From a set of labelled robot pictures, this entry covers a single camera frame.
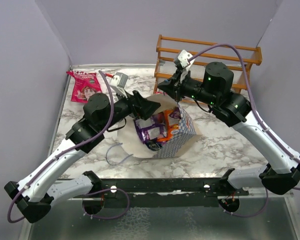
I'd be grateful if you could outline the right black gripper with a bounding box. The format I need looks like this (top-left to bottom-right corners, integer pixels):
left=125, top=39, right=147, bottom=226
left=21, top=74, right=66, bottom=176
left=157, top=68, right=218, bottom=107

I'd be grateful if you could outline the pink chips bag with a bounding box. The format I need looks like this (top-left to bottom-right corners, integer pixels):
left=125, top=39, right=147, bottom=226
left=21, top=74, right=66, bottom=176
left=66, top=70, right=102, bottom=104

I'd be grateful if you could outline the purple cable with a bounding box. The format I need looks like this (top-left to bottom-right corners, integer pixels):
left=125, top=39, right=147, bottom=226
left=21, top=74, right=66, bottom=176
left=188, top=44, right=300, bottom=218
left=6, top=70, right=131, bottom=223

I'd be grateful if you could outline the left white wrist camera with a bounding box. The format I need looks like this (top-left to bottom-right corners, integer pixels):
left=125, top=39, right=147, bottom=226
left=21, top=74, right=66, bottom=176
left=109, top=72, right=129, bottom=98

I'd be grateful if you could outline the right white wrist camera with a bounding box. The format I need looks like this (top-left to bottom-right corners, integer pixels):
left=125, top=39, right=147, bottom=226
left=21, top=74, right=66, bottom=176
left=173, top=49, right=194, bottom=84

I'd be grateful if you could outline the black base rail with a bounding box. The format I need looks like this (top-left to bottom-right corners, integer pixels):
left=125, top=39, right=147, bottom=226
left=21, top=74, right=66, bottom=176
left=86, top=177, right=247, bottom=208

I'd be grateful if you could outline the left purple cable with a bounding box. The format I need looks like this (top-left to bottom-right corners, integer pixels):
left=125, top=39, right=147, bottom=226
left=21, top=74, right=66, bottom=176
left=6, top=70, right=131, bottom=223

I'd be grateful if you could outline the wooden rack shelf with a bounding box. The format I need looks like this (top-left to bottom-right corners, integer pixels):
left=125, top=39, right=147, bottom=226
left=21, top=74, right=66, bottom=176
left=153, top=34, right=263, bottom=94

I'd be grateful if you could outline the purple snack packet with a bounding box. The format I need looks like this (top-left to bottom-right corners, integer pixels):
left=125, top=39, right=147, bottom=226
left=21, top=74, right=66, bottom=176
left=133, top=112, right=166, bottom=144

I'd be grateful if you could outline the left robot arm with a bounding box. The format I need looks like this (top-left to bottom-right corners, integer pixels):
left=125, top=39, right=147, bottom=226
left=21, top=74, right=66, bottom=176
left=4, top=90, right=161, bottom=223

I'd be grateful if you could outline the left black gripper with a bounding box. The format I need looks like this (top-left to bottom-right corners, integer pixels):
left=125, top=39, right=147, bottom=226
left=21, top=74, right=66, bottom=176
left=99, top=87, right=161, bottom=132

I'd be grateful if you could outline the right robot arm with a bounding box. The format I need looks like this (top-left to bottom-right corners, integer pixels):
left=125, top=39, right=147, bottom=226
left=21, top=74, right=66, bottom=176
left=157, top=62, right=300, bottom=196

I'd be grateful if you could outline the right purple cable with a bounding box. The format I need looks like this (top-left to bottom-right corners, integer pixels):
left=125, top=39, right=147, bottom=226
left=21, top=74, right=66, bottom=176
left=188, top=44, right=300, bottom=218

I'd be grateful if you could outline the blue snack packet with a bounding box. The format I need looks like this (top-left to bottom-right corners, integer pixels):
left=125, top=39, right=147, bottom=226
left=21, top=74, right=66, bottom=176
left=145, top=141, right=163, bottom=152

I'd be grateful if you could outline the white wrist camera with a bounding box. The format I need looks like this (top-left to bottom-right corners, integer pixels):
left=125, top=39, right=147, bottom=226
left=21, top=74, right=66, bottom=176
left=173, top=49, right=194, bottom=84
left=109, top=72, right=129, bottom=98

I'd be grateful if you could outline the blue checkered paper bag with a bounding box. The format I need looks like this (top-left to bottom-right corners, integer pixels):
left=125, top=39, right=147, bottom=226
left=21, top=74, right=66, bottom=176
left=105, top=94, right=202, bottom=166

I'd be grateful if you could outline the orange Fox's candy packet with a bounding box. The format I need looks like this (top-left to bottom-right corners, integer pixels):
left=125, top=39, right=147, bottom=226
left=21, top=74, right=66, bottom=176
left=157, top=107, right=181, bottom=142

